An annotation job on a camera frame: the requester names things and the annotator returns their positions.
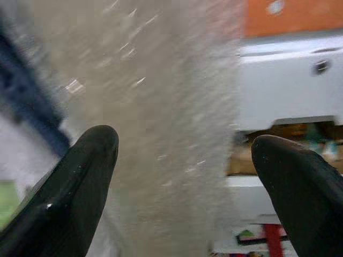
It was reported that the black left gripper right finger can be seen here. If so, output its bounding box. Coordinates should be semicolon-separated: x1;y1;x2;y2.
251;134;343;257

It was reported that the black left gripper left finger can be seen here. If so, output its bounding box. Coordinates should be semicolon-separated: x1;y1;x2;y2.
0;124;120;257

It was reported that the white drawer cabinet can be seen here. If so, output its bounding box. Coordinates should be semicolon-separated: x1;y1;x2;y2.
238;34;343;132

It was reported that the dark blue cloth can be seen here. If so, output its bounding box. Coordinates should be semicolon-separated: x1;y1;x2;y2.
0;26;70;150

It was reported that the orange board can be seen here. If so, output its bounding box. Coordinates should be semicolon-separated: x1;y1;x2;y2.
242;0;343;38

